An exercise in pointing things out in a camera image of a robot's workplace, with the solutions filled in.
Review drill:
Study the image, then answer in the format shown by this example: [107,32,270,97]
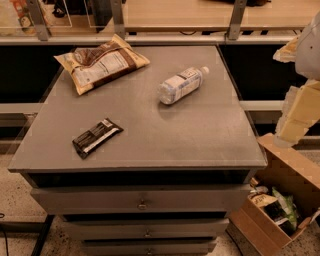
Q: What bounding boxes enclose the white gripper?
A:
[273,12,320,148]

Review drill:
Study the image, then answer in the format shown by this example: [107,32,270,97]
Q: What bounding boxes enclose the yellow brown snack bag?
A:
[55,34,150,95]

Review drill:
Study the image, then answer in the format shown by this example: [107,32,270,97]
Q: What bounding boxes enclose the black cable on floor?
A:
[0,213,10,256]

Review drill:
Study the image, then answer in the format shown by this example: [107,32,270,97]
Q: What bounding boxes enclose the black rxbar chocolate wrapper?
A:
[72,118,123,159]

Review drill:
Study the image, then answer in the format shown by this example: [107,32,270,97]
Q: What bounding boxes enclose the green snack bag in box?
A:
[272,187,298,231]

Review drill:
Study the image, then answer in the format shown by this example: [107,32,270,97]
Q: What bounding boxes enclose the brown snack bag in box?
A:
[251,194,277,208]

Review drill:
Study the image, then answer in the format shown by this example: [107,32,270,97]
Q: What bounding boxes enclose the open cardboard box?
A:
[230,133,320,256]

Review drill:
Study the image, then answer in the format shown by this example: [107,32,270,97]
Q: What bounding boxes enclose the clear plastic water bottle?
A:
[158,66,210,105]

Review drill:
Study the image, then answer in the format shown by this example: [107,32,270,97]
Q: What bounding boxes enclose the grey drawer cabinet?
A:
[9,46,266,256]

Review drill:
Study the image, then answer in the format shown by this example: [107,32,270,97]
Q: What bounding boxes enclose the wooden shelf with metal frame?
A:
[0,0,320,45]

